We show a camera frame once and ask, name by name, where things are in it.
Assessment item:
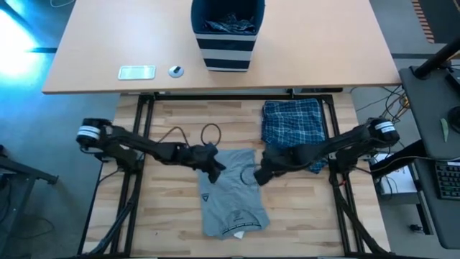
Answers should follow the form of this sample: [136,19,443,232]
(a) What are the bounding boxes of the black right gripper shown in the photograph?
[253,145,307,187]

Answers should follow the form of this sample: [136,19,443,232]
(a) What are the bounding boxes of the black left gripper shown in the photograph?
[180,142,227,184]

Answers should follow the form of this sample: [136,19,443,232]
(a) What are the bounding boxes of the grey garment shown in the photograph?
[196,149,271,241]

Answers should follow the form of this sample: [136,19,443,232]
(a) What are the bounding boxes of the blue plaid pants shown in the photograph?
[261,97,328,175]

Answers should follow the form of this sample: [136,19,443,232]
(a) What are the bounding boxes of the navy striped fabric laundry bin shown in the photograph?
[190,0,266,73]

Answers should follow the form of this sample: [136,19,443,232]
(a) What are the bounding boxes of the dark garment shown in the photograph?
[203,12,257,35]

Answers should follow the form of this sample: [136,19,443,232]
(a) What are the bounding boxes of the pale rectangular plate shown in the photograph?
[117,65,157,81]

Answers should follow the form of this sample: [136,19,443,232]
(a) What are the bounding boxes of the white papers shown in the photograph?
[377,154,420,196]

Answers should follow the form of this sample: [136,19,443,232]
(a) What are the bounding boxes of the black desk leg bar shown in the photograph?
[369,140,427,178]

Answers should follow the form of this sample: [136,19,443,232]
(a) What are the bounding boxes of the dark grey side desk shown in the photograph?
[399,66,460,251]

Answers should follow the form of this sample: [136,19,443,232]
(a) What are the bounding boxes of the beige desk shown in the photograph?
[42,0,403,95]

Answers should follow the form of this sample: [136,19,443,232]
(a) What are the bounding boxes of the black keyboard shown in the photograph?
[434,161,460,201]

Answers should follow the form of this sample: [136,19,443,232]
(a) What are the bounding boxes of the black metal stand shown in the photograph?
[0,143,60,217]

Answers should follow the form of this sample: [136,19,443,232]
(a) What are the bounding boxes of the black round pole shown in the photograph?
[413,37,460,79]

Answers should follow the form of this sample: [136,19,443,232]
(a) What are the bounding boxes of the orange black striped strip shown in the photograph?
[411,0,436,44]

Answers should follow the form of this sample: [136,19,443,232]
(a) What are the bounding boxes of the black aluminium table frame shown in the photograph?
[77,92,396,259]

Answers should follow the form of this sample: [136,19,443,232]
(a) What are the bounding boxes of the black braided cable sleeve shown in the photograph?
[332,186,391,257]
[88,186,139,256]

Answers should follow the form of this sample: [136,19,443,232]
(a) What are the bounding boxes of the black cable bundle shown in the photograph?
[354,85,410,125]

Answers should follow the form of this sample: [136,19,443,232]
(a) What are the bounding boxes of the yellow cable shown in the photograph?
[395,96,410,119]

